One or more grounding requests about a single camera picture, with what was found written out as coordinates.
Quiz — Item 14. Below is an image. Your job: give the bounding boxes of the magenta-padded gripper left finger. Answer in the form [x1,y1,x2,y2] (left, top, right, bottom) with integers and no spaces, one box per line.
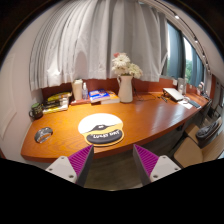
[45,144,95,188]

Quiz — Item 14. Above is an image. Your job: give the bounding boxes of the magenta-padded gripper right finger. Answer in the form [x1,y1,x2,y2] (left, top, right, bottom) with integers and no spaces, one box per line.
[132,143,183,186]

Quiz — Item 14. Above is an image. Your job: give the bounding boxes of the grey black computer mouse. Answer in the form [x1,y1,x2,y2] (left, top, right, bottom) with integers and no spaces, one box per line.
[34,126,54,144]

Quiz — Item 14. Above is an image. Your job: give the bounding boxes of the white yellow black mouse pad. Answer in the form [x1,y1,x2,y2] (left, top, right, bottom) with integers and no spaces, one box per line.
[77,112,125,147]

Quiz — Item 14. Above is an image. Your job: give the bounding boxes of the wooden chair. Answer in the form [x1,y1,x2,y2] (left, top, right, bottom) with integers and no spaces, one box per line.
[173,131,224,169]
[184,114,224,149]

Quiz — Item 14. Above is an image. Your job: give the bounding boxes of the white and yellow book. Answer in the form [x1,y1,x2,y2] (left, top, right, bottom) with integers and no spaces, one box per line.
[42,103,70,115]

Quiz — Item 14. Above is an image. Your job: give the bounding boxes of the red-brown book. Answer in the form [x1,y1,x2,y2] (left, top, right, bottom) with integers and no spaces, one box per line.
[70,98,92,106]

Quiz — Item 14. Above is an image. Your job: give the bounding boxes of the dark mug green inside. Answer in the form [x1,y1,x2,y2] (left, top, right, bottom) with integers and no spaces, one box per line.
[28,102,44,120]

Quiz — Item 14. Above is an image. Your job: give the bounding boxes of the dark bag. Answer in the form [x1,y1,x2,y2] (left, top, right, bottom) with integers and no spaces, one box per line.
[195,120,222,141]

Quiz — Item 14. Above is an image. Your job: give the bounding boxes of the blue book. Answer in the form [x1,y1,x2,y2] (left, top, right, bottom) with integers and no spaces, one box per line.
[88,88,111,103]

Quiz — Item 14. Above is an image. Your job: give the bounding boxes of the white paper sheet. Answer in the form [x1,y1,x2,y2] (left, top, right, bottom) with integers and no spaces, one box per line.
[178,99,194,110]

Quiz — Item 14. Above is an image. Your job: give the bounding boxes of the orange book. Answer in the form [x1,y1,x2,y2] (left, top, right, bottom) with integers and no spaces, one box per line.
[99,91,121,105]

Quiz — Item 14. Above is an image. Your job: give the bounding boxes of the beige cylindrical container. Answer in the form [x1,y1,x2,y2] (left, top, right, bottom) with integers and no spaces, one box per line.
[71,78,84,101]

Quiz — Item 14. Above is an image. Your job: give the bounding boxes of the silver laptop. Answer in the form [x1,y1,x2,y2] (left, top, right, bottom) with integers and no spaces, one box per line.
[162,87,185,102]

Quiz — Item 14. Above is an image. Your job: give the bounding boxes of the white ceramic jug vase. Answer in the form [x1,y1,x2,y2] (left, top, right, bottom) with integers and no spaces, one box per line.
[116,74,134,104]

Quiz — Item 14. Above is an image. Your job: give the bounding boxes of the teal curtain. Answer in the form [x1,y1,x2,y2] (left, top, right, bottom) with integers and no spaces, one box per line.
[189,49,205,88]
[162,21,185,80]

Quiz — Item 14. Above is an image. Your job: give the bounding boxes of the white pleated curtain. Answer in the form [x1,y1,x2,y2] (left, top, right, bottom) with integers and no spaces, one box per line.
[29,0,169,92]

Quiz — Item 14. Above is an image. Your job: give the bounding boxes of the ceiling track lights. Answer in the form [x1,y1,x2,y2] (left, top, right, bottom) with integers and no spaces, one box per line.
[171,11,211,73]

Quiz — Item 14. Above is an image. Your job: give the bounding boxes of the black cable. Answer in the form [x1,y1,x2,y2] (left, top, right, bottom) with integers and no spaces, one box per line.
[132,87,158,102]

